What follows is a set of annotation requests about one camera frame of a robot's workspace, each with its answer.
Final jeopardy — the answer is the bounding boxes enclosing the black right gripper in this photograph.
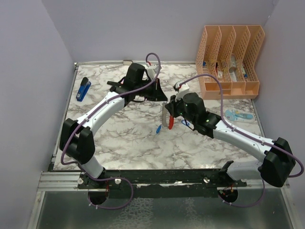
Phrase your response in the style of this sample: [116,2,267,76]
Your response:
[165,93,196,125]

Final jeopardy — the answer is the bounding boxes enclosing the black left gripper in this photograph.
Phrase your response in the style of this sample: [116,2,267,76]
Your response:
[135,78,168,102]

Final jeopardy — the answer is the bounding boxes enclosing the blue key tag with key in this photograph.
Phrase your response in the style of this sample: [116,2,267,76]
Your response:
[181,120,190,126]
[156,125,162,134]

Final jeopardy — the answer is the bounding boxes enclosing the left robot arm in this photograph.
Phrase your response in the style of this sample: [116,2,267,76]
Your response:
[59,63,167,188]

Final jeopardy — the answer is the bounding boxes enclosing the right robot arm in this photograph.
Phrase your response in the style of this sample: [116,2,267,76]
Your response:
[165,93,296,187]

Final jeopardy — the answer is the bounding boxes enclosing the light blue packaged item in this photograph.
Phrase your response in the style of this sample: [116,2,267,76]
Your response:
[224,109,255,123]

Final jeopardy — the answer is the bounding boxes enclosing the black orange highlighter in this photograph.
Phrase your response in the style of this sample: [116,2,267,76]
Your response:
[107,81,121,86]

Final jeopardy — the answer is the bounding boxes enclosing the peach plastic desk organizer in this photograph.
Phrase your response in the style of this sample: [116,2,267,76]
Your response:
[195,25,265,100]

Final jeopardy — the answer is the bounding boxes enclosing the blue black stapler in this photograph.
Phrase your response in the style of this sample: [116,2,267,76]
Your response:
[76,77,91,102]

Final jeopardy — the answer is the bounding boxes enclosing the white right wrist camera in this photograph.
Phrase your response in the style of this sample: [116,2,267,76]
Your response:
[173,81,190,101]

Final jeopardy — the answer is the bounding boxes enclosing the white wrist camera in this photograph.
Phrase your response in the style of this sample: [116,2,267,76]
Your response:
[146,64,159,79]
[173,81,190,101]

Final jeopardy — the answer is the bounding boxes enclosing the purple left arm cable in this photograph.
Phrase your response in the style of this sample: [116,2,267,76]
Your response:
[61,52,161,210]

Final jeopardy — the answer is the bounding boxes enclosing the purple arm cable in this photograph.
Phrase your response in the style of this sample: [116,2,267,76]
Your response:
[180,73,305,208]
[61,52,161,210]

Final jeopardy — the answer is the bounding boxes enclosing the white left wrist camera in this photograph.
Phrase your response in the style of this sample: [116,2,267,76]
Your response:
[146,64,159,79]

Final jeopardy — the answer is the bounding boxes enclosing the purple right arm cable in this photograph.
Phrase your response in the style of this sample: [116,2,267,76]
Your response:
[180,73,305,208]

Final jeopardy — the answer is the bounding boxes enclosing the white wall clip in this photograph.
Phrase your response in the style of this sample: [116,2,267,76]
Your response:
[122,60,133,65]

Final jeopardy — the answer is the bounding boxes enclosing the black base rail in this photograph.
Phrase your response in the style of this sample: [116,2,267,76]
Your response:
[78,169,246,199]

